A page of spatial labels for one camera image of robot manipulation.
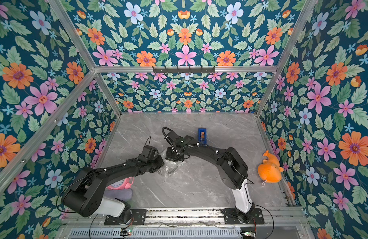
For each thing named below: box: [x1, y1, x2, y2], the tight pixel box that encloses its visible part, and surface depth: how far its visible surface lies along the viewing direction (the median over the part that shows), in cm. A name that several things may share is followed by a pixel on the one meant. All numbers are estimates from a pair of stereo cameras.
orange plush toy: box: [257, 149, 284, 183], surface depth 84 cm
